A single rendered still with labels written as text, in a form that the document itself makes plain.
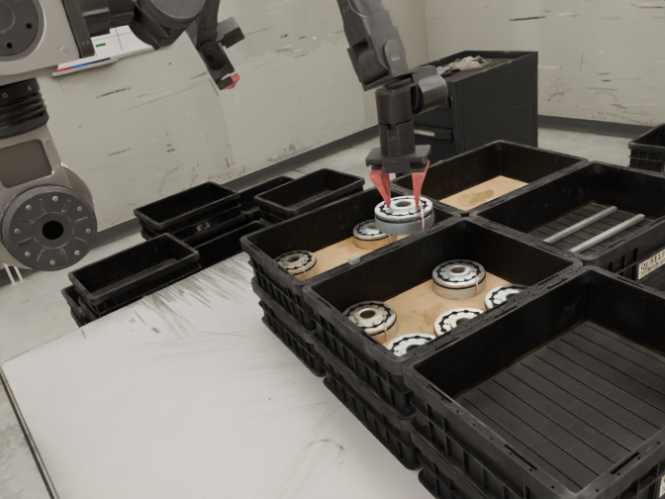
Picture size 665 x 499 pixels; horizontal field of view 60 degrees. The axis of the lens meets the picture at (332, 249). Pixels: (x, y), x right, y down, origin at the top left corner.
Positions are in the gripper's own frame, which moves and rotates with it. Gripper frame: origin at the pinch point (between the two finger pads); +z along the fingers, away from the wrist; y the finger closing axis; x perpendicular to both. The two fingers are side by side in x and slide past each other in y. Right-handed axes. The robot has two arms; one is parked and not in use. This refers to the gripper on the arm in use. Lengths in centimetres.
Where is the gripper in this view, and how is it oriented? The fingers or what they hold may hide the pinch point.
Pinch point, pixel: (403, 202)
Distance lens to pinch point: 102.0
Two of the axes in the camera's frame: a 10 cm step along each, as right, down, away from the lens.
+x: -2.8, 4.6, -8.5
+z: 1.4, 8.9, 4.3
